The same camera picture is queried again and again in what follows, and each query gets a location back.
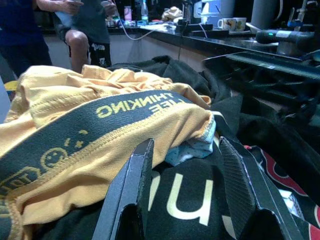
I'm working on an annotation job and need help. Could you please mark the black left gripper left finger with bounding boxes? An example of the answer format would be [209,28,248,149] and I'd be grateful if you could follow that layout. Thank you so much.
[91,137,155,240]

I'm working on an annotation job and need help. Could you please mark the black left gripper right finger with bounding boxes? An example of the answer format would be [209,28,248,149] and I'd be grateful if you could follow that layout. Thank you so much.
[218,136,304,240]

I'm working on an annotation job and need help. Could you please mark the black red patterned garment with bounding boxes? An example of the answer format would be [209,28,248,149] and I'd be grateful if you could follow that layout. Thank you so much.
[244,144,320,240]

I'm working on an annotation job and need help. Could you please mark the black garment with gold print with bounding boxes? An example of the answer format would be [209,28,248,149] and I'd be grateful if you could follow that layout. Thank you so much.
[37,136,251,240]

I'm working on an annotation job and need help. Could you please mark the light blue dotted cloth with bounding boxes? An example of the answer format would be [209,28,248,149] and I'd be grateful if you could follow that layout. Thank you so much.
[165,119,217,167]

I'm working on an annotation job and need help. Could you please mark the black fleece garment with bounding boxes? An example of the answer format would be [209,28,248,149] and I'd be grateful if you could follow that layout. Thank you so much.
[107,55,320,201]

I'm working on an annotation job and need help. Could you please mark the yellow garment with black waistband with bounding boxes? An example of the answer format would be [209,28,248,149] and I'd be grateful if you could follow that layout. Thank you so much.
[0,64,214,240]

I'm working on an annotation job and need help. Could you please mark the black countertop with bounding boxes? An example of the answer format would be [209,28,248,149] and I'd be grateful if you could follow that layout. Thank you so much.
[104,19,320,62]

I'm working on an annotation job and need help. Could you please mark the black power tool green light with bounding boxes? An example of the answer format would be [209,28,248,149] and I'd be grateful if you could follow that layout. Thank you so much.
[255,29,316,45]

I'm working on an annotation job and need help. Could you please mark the white mug with yellow print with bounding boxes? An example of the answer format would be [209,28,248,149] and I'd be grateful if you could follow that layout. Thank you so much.
[232,17,248,32]

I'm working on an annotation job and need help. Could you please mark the person in dark shorts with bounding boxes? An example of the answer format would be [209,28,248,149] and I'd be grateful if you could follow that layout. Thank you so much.
[37,0,118,74]

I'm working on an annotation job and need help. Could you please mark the grey cylindrical container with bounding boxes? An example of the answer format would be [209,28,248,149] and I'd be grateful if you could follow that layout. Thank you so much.
[250,0,285,25]

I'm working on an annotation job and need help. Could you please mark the pink water bottle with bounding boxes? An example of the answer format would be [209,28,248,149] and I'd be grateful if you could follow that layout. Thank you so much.
[123,5,133,22]

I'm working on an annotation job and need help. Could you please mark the black coffee machine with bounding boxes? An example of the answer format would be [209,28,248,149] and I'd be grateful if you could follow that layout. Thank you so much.
[181,0,221,26]

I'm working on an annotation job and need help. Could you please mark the clear plastic bottle green label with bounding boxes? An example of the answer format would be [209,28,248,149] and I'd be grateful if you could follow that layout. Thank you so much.
[141,0,149,22]

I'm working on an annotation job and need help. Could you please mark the beige crumpled cloth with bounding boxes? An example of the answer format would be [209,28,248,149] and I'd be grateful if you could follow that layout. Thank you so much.
[161,6,184,22]

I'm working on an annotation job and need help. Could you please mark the person in blue shirt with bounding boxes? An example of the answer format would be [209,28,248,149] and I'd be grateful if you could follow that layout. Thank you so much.
[0,0,53,77]

